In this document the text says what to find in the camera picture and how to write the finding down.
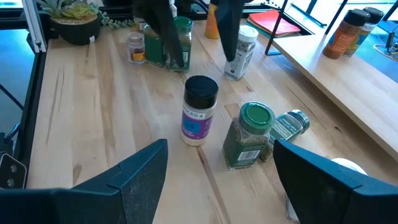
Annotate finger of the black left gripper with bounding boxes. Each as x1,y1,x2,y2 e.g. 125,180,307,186
216,0,246,62
133,0,184,68

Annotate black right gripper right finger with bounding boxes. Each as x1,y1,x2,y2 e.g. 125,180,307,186
272,139,398,224

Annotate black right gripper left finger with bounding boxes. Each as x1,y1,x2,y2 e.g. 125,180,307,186
0,139,169,224

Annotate green lid herb jar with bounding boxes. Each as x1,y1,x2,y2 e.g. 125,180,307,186
166,16,194,73
222,101,277,171

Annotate small brown spice jar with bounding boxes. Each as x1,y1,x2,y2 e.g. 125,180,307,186
259,108,311,162

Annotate orange spice jar SPICES 5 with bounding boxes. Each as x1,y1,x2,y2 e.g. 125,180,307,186
322,8,371,60

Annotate wooden shelf riser black legs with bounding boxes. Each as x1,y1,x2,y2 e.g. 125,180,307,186
264,0,398,162

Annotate green folder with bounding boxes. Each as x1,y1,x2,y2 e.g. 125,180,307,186
248,21,280,40

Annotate red folder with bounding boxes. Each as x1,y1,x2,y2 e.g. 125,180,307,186
247,9,302,38

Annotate succulent plant in black pot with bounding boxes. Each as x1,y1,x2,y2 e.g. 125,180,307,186
35,0,136,46

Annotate black metal rig frame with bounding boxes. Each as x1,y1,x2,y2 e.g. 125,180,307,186
0,0,50,190

